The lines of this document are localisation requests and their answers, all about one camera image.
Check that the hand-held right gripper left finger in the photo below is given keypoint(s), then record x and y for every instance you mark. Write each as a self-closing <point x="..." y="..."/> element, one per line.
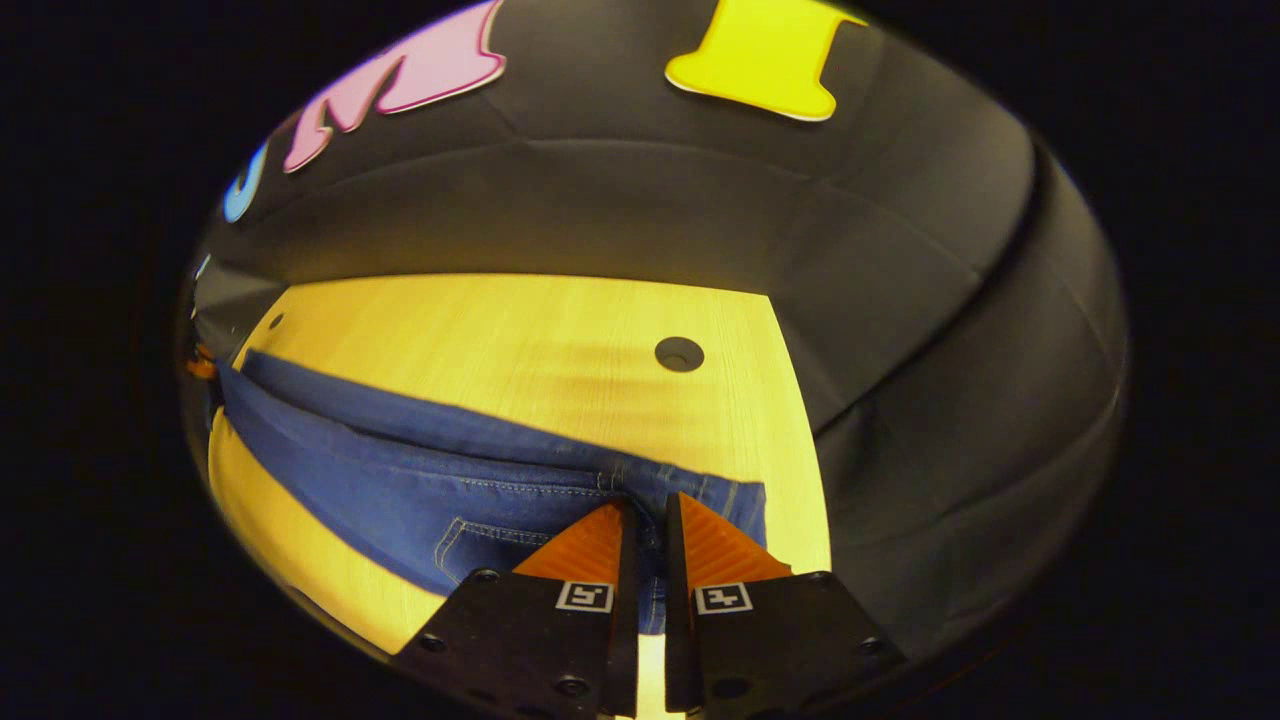
<point x="625" y="620"/>

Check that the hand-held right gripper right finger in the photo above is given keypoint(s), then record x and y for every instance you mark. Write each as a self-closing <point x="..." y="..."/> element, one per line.
<point x="678" y="620"/>

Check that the blue denim jeans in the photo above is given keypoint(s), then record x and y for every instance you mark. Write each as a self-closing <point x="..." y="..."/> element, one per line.
<point x="400" y="480"/>

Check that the black backdrop cloth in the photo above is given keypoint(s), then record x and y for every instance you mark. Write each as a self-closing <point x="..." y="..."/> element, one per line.
<point x="600" y="200"/>

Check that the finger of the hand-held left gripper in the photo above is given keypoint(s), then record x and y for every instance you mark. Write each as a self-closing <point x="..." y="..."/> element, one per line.
<point x="202" y="368"/>

